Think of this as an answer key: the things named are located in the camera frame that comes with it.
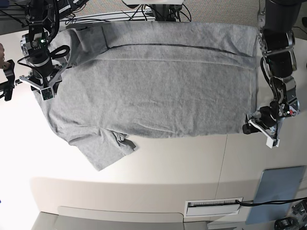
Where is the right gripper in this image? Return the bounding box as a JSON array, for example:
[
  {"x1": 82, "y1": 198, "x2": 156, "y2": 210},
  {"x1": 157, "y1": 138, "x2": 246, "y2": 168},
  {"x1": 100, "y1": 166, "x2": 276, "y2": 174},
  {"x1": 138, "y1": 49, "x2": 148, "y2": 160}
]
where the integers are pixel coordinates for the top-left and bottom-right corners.
[{"x1": 19, "y1": 61, "x2": 68, "y2": 95}]

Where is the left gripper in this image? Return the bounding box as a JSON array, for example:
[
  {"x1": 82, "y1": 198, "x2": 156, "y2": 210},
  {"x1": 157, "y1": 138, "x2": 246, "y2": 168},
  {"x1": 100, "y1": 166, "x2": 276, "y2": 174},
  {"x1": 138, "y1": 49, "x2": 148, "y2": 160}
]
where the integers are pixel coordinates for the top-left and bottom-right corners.
[{"x1": 242, "y1": 106, "x2": 282, "y2": 147}]

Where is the grey T-shirt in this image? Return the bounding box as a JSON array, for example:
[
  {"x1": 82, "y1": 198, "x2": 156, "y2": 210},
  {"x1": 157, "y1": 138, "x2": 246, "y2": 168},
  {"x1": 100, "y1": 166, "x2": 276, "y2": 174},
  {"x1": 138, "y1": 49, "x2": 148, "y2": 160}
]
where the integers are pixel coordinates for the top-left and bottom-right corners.
[{"x1": 34, "y1": 21, "x2": 257, "y2": 171}]

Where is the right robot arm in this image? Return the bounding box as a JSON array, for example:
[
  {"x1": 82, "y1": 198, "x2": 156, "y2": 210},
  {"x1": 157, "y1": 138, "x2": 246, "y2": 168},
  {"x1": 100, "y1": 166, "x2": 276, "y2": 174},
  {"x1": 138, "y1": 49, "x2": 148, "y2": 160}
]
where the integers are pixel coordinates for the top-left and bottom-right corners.
[{"x1": 17, "y1": 0, "x2": 70, "y2": 101}]

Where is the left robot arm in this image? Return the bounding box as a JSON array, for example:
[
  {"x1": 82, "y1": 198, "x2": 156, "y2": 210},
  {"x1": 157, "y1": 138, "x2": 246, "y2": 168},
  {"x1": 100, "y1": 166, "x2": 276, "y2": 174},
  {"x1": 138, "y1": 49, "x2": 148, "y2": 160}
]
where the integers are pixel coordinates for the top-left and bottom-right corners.
[{"x1": 242, "y1": 0, "x2": 303, "y2": 148}]

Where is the person hand at edge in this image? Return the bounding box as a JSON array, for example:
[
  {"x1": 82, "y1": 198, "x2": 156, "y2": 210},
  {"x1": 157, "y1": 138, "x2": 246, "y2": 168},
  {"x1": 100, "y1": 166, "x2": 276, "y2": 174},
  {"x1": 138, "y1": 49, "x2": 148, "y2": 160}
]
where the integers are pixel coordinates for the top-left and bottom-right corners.
[{"x1": 0, "y1": 44, "x2": 6, "y2": 69}]

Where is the blue-grey flat panel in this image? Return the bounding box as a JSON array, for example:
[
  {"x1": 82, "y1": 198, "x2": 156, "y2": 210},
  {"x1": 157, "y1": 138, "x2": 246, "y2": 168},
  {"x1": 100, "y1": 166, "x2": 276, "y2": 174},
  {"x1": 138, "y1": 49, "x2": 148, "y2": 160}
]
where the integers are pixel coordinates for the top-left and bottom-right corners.
[{"x1": 246, "y1": 166, "x2": 306, "y2": 225}]

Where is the black labelled power box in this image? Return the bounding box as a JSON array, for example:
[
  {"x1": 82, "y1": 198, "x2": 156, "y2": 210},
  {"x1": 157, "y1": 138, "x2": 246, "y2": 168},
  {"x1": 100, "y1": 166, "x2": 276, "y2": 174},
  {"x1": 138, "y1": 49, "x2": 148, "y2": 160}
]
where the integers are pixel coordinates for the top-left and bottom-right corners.
[{"x1": 57, "y1": 0, "x2": 71, "y2": 19}]

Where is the black device bottom right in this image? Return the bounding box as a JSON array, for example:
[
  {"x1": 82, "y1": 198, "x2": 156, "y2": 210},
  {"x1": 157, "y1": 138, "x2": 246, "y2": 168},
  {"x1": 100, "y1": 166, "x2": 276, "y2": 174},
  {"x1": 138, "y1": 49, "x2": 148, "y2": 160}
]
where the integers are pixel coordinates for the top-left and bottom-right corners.
[{"x1": 274, "y1": 217, "x2": 299, "y2": 230}]

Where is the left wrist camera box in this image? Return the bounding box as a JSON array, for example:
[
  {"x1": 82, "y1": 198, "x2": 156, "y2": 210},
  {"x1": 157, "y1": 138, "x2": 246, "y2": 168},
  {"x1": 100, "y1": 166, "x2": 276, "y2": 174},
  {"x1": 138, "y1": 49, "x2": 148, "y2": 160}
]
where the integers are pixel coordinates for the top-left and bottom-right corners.
[{"x1": 266, "y1": 137, "x2": 280, "y2": 149}]

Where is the black cable over panel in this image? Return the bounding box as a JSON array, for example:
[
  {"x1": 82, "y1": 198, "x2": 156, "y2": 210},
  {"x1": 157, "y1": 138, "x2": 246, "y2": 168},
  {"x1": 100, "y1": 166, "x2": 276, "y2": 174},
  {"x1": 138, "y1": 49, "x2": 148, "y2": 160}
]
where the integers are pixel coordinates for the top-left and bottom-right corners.
[{"x1": 236, "y1": 197, "x2": 307, "y2": 207}]

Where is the white cable grommet box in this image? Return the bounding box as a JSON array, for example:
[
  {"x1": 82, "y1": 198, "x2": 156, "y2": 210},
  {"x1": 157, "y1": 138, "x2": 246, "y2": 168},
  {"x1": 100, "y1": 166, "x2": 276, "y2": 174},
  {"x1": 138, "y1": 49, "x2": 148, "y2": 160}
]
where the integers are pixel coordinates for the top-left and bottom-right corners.
[{"x1": 184, "y1": 197, "x2": 243, "y2": 218}]

